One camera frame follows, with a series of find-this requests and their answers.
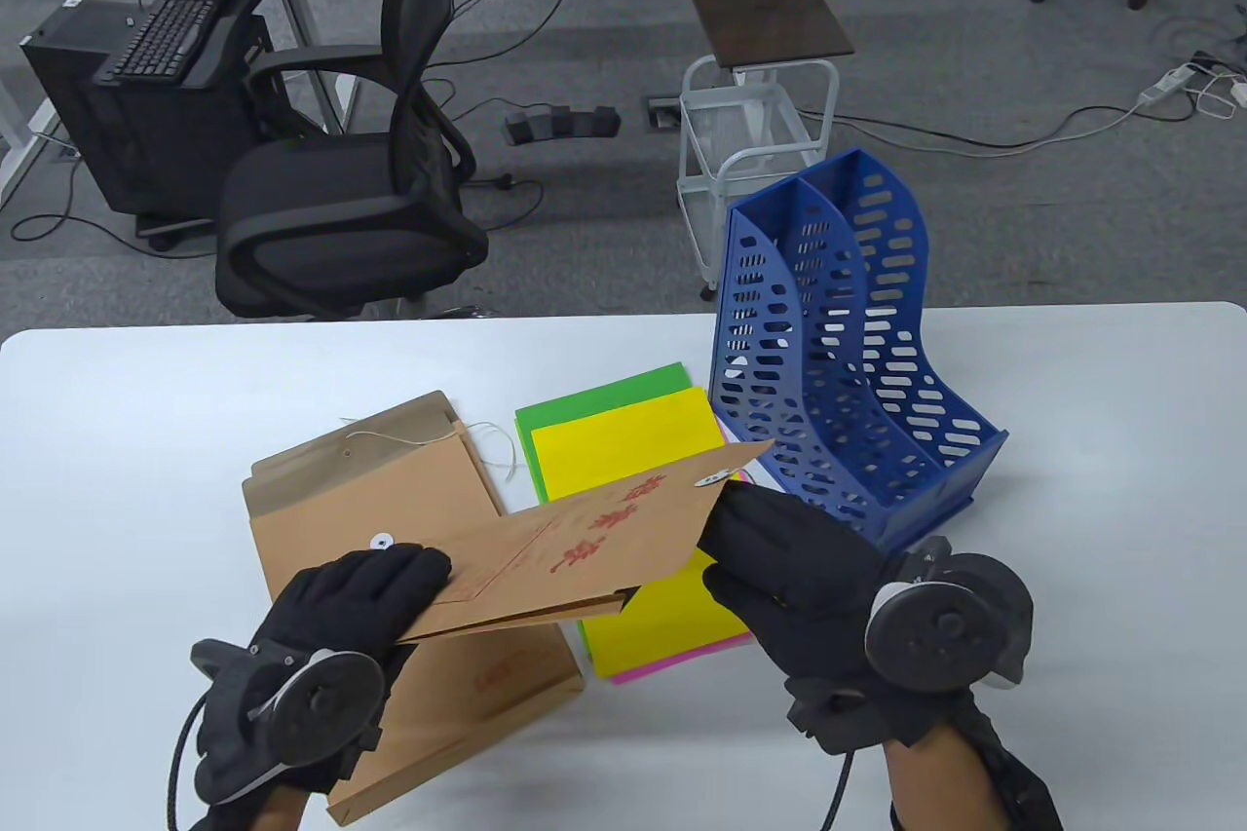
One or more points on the metal floor socket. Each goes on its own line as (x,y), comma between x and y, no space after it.
(661,114)

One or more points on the person's left forearm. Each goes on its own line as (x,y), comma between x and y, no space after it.
(278,812)

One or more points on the black mesh office chair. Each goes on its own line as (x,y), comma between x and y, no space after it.
(321,217)

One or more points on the white rolling cart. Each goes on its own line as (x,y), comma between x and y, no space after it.
(721,110)

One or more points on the person's left hand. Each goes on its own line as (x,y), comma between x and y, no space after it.
(360,592)

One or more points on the grey metal desk leg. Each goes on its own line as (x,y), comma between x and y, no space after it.
(297,13)

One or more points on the person's right forearm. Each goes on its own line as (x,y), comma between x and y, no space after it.
(940,787)

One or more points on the brown document pouch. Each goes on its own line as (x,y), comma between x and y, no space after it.
(390,422)
(604,539)
(341,509)

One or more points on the black keyboard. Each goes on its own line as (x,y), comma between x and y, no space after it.
(161,32)

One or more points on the grey handheld controller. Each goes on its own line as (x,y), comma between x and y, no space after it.
(935,631)
(317,699)

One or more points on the dark brown wooden board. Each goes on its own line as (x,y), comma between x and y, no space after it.
(765,8)

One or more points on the blue perforated file holder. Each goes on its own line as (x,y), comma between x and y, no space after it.
(974,475)

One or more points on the green cardstock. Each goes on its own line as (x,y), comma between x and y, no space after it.
(585,397)

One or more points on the black computer tower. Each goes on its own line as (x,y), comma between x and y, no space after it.
(146,149)

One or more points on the person's right hand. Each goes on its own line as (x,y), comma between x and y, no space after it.
(799,578)

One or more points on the yellow cardstock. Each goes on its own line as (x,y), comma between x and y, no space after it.
(623,441)

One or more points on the white power strip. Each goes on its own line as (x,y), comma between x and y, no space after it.
(1164,86)

